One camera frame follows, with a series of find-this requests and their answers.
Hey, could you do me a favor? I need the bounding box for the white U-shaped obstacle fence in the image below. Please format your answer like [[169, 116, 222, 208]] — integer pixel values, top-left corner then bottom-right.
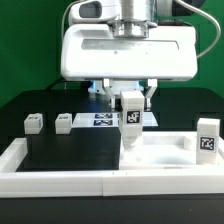
[[0, 138, 224, 198]]

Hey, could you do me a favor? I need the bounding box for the white sheet with fiducial markers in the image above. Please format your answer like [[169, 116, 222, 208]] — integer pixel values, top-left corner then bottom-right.
[[72, 112, 158, 128]]

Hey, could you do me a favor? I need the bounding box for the white square tabletop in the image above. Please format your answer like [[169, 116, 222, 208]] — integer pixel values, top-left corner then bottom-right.
[[119, 130, 224, 171]]

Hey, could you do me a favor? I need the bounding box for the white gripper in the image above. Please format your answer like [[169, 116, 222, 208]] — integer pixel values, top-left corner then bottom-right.
[[61, 24, 197, 110]]

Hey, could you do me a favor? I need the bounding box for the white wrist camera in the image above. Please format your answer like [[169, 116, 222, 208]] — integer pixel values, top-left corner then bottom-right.
[[69, 0, 119, 24]]

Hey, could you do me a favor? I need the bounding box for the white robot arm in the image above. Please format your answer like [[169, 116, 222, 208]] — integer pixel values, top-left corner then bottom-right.
[[61, 0, 199, 107]]

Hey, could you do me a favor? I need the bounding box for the white cable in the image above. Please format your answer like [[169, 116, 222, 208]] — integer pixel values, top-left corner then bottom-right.
[[60, 0, 84, 90]]

